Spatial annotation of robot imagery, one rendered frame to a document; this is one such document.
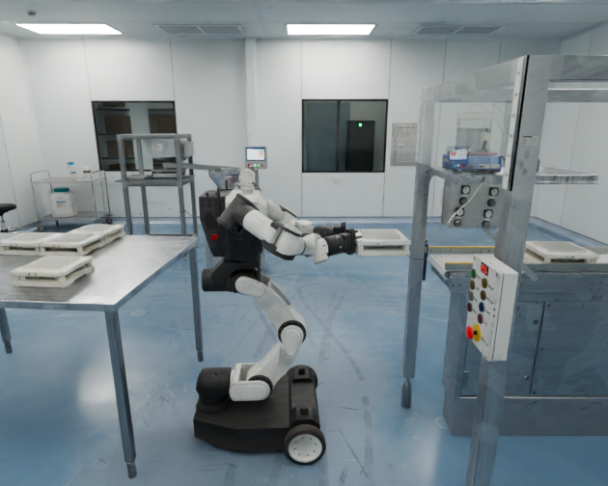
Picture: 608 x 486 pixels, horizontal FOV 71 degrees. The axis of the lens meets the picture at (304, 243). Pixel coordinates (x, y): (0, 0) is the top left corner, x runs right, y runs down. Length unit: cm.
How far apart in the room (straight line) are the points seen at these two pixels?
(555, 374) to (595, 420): 38
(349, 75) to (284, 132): 135
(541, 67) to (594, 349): 164
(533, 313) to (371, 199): 523
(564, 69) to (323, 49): 604
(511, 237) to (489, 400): 53
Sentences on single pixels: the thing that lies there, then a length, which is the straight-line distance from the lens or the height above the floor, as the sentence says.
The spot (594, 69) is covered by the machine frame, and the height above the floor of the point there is 172.
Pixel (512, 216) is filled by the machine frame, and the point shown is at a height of 134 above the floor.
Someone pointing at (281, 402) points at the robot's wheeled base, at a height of 17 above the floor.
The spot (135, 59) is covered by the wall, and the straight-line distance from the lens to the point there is 760.
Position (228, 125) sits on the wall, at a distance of 718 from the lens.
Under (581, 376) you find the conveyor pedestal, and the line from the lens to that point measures 264.
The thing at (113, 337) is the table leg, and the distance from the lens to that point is 198.
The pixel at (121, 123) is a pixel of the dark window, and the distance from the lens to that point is 765.
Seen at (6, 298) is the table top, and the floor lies 89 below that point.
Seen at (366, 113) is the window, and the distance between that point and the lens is 718.
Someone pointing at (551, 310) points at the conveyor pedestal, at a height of 73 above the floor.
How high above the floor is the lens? 158
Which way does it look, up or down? 15 degrees down
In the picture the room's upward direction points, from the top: straight up
